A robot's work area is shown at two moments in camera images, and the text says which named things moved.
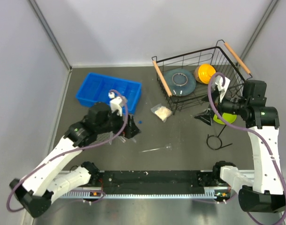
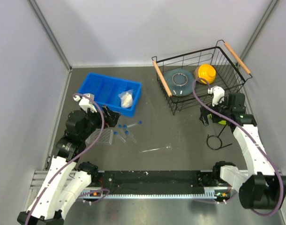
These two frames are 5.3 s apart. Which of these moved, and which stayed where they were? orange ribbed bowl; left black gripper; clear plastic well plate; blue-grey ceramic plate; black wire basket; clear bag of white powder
Moved: left black gripper; clear bag of white powder
Stayed: black wire basket; clear plastic well plate; orange ribbed bowl; blue-grey ceramic plate
